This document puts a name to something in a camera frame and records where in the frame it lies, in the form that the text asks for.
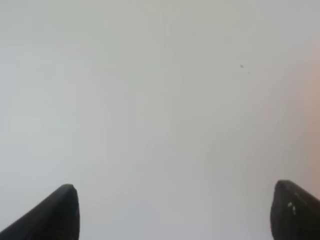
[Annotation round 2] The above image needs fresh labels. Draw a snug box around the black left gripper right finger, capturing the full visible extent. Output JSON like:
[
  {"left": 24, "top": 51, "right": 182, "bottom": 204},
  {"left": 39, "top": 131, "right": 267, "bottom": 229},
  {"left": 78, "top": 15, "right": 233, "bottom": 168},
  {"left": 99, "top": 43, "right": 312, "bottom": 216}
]
[{"left": 270, "top": 180, "right": 320, "bottom": 240}]

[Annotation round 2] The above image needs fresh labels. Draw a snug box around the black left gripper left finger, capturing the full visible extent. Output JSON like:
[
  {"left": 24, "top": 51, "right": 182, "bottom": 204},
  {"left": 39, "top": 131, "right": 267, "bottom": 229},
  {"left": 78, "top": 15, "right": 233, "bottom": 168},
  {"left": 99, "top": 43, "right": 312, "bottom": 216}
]
[{"left": 0, "top": 184, "right": 80, "bottom": 240}]

